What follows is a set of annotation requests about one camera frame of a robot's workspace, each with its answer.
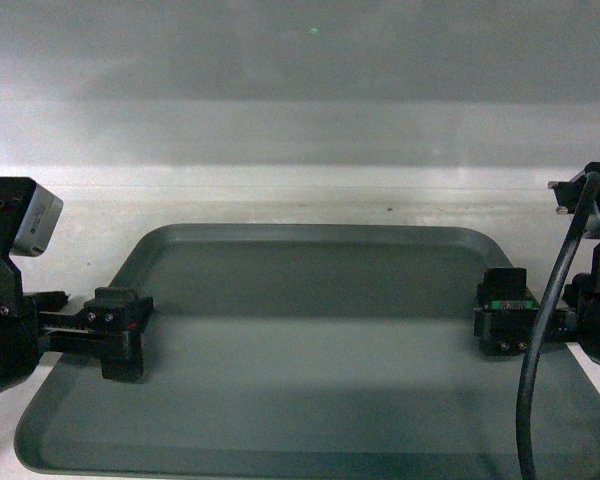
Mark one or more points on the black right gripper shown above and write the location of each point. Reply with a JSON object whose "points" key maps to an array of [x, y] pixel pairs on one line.
{"points": [[504, 325]]}

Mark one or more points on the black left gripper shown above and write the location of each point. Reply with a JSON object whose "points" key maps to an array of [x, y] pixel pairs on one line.
{"points": [[109, 328]]}

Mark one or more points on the grey rectangular serving tray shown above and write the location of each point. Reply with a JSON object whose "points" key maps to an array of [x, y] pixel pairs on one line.
{"points": [[285, 351]]}

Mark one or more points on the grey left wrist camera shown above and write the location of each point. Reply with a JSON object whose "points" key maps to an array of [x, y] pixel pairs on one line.
{"points": [[38, 224]]}

